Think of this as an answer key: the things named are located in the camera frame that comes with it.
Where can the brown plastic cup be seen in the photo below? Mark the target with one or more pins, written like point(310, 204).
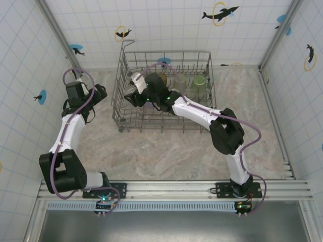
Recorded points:
point(163, 78)

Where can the pale olive translucent cup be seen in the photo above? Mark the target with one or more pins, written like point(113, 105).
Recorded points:
point(181, 82)

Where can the bright green translucent cup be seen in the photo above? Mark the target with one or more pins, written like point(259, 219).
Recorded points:
point(198, 84)

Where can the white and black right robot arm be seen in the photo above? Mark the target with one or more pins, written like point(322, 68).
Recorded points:
point(194, 111)

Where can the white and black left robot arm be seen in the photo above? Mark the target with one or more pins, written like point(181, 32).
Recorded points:
point(68, 131)

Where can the grey metal panel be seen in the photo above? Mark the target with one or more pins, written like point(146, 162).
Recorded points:
point(176, 227)

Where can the aluminium corner post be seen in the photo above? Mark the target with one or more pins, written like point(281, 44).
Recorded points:
point(278, 37)
point(61, 37)

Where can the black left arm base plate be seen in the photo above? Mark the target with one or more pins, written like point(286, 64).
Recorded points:
point(121, 189)

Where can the long aluminium mounting rail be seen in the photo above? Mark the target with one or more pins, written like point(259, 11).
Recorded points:
point(171, 187)

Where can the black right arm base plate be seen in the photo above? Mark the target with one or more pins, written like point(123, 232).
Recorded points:
point(223, 187)

